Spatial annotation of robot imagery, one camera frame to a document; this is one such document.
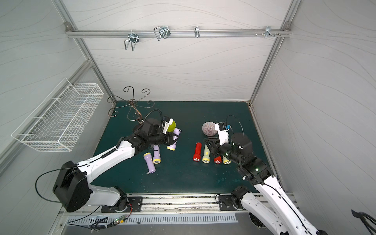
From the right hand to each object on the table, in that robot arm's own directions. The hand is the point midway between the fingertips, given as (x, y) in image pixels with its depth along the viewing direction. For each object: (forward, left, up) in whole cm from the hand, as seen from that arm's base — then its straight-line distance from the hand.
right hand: (206, 139), depth 67 cm
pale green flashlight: (+2, -1, -25) cm, 25 cm away
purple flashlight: (-5, +31, -24) cm, 40 cm away
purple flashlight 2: (-1, +28, -24) cm, 37 cm away
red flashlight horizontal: (+1, -8, -25) cm, 26 cm away
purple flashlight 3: (+8, +16, -7) cm, 19 cm away
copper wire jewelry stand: (+17, +42, -3) cm, 45 cm away
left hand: (+6, +15, -10) cm, 19 cm away
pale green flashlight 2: (0, -13, -26) cm, 29 cm away
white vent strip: (-31, +45, -27) cm, 61 cm away
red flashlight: (+3, +4, -25) cm, 25 cm away
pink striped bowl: (+24, -3, -26) cm, 36 cm away
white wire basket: (+2, +71, +5) cm, 71 cm away
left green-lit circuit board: (-31, +40, -26) cm, 57 cm away
